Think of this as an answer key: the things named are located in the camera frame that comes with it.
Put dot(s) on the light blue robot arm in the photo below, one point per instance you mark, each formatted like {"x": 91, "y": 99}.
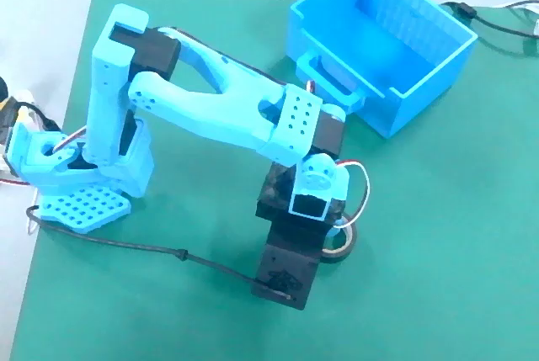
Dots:
{"x": 210, "y": 113}

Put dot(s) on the black and yellow clamp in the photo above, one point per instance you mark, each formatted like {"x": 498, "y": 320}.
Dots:
{"x": 6, "y": 104}

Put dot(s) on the green cutting mat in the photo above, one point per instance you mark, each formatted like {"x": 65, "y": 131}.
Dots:
{"x": 421, "y": 285}

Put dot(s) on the black electrical tape roll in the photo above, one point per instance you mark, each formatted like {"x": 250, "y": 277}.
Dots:
{"x": 351, "y": 247}

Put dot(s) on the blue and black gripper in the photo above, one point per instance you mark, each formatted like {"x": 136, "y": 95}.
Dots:
{"x": 296, "y": 231}

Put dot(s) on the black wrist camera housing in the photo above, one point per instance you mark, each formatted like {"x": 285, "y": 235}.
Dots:
{"x": 290, "y": 260}

